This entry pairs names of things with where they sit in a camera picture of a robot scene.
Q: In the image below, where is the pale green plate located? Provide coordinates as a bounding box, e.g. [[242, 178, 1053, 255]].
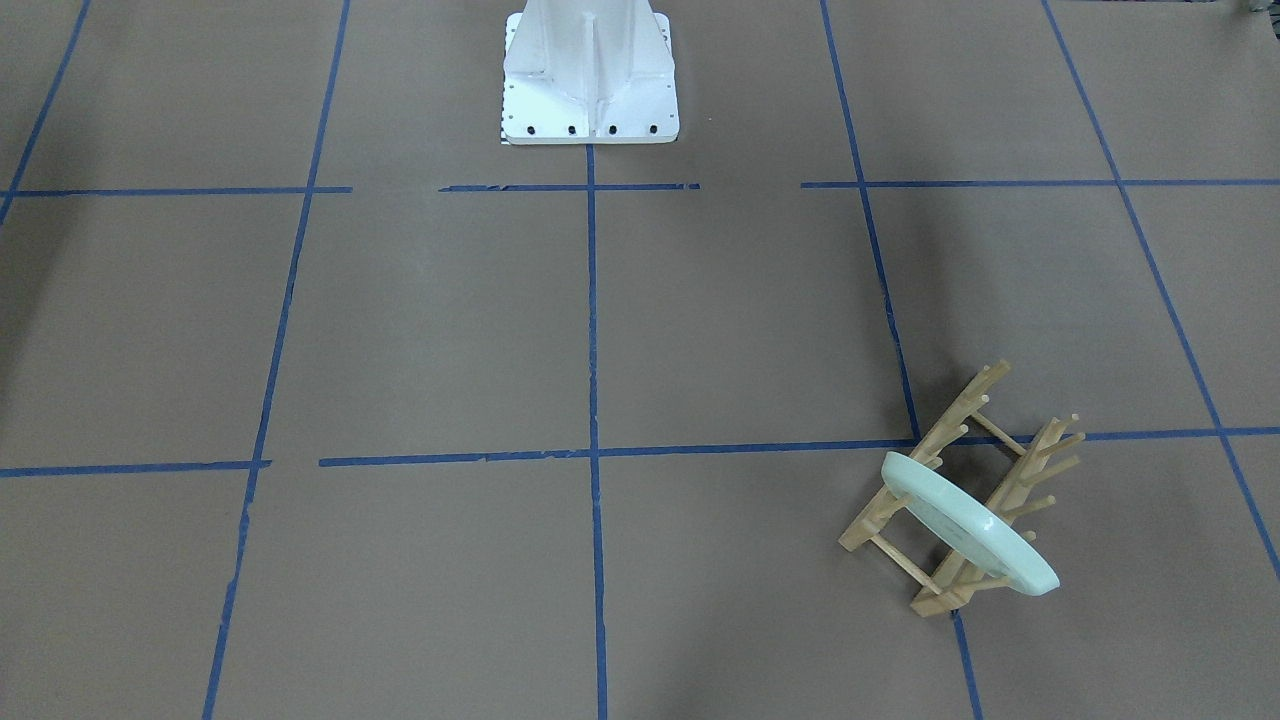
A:
[[881, 452, 1060, 596]]

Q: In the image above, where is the wooden dish rack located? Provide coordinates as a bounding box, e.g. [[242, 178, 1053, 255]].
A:
[[838, 360, 1087, 618]]

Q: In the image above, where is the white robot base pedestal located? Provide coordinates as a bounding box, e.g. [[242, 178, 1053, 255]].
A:
[[500, 1, 681, 146]]

